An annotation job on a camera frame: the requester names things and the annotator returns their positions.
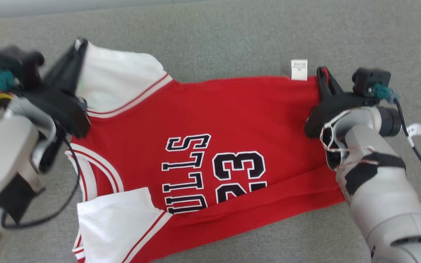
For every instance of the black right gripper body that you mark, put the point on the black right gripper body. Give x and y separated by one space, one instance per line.
338 109

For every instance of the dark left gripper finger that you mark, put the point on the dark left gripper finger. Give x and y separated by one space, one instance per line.
64 71
81 54

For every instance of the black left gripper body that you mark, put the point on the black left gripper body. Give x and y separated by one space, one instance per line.
64 107

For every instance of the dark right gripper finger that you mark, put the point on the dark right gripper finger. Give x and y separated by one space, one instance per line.
323 91
335 93

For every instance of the red Bulls basketball jersey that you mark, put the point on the red Bulls basketball jersey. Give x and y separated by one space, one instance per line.
214 109

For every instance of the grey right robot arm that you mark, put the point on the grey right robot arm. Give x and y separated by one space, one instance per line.
386 204

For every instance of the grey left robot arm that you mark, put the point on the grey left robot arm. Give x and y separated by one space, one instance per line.
2 153

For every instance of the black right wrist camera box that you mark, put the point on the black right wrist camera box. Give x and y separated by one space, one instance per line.
369 80

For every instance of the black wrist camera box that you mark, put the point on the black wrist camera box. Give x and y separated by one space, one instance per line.
369 80
13 60

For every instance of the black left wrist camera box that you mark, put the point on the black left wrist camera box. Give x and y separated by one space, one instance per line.
13 60

